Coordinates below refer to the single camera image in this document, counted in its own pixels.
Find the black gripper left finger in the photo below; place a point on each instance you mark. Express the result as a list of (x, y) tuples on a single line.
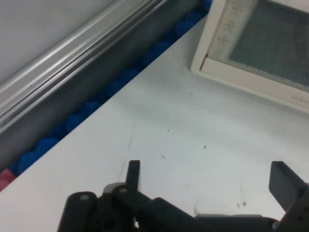
[(135, 205)]

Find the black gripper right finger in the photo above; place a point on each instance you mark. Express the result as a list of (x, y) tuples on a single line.
[(287, 186)]

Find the blue foam padding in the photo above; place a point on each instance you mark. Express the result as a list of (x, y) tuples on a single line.
[(74, 120)]

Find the pink foam piece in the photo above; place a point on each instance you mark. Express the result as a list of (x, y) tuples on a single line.
[(4, 180)]

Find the cream toaster oven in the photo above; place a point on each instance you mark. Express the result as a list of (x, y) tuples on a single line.
[(205, 48)]

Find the aluminium extrusion rail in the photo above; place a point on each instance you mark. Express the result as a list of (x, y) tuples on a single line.
[(60, 62)]

